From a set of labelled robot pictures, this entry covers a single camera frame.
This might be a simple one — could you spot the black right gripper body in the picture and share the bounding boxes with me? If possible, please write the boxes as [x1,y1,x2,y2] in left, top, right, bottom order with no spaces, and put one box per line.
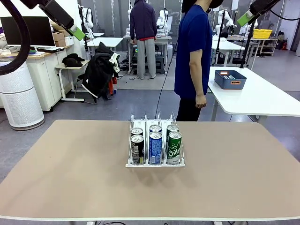
[248,0,282,17]

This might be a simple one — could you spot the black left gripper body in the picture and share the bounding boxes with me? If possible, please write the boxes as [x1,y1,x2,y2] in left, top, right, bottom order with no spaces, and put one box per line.
[38,0,75,31]

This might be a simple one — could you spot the blue bin with orange handles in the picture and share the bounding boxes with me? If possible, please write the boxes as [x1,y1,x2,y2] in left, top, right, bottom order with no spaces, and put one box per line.
[214,69,248,90]

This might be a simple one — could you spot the person's right forearm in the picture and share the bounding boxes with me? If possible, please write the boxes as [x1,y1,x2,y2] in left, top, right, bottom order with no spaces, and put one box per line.
[189,62,207,97]

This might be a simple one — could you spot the black beverage can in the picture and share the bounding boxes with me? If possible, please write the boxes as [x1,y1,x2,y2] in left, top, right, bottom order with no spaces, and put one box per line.
[130,135,145,164]
[130,127,144,137]

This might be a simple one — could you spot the person's right hand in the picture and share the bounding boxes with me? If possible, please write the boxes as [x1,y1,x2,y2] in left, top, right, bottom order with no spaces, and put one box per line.
[195,93,208,109]

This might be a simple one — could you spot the large cardboard box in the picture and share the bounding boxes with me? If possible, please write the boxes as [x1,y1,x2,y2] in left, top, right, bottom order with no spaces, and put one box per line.
[49,23,65,32]

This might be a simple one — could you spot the yellow plastic crate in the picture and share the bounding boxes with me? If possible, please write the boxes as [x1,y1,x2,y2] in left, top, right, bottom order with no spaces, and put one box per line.
[253,29,273,39]

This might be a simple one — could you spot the black computer monitor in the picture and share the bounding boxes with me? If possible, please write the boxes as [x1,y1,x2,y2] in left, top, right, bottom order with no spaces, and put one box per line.
[0,16,56,47]

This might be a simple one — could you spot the black clothing pile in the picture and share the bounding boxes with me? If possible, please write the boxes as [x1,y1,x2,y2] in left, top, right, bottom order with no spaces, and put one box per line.
[62,53,85,68]

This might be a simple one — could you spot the black tripod pole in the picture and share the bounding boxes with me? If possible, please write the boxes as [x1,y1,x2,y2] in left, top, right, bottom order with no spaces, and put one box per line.
[239,22,256,69]

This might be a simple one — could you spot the black stand pole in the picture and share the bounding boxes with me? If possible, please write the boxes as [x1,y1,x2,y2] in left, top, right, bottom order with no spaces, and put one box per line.
[214,10,227,68]

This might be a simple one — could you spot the white long background table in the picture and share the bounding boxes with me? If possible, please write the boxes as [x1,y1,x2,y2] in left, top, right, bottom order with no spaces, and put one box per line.
[210,40,246,68]

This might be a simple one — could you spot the black keyboard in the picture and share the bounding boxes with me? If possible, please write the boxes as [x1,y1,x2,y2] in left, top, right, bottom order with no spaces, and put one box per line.
[35,46,65,53]

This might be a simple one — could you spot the wooden shelf table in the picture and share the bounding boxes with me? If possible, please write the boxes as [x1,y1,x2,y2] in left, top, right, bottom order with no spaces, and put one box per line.
[250,37,278,57]

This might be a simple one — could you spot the tan side table white legs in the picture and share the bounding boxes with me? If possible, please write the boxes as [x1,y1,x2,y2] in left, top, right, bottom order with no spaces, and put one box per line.
[55,60,91,103]

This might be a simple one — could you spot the black jacket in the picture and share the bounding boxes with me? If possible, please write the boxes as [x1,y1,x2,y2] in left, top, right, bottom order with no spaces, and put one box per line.
[82,41,121,100]

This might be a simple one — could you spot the black chair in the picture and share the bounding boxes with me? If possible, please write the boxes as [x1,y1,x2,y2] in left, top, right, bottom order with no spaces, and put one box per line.
[74,74,98,105]

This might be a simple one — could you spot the white cloth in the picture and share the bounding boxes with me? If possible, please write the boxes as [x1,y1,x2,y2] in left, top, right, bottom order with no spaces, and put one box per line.
[108,52,121,73]

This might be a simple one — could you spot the white cabinet desk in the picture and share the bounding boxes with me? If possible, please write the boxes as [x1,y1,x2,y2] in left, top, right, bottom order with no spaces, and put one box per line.
[24,45,71,112]

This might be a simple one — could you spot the person in blue Warriors shirt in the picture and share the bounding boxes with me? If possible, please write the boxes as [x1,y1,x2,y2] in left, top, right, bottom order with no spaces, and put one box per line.
[174,0,223,122]

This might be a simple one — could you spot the red orange garment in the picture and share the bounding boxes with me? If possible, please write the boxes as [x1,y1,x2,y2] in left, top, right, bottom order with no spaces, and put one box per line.
[107,76,118,96]

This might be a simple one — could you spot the white rounded table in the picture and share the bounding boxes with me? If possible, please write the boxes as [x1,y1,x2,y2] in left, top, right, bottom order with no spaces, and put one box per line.
[207,66,300,126]

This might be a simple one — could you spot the white workbench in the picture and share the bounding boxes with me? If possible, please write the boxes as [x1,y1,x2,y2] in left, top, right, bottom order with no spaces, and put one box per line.
[123,35,173,75]

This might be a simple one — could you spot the black stool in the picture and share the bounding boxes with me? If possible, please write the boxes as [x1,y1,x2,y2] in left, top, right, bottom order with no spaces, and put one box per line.
[154,55,165,75]

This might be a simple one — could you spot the white cylindrical air purifier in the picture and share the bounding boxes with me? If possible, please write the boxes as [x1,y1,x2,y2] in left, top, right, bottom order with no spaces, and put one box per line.
[0,56,45,131]

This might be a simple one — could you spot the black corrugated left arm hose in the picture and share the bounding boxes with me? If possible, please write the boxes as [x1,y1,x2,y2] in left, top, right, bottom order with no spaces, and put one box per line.
[0,0,31,76]

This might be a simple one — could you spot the thin black floor cable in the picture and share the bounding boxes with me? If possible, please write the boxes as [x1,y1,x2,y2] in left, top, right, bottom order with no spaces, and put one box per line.
[155,38,179,118]

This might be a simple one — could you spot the white wire can dispenser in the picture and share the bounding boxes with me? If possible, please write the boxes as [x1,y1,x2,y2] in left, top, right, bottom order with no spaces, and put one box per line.
[125,111,186,168]

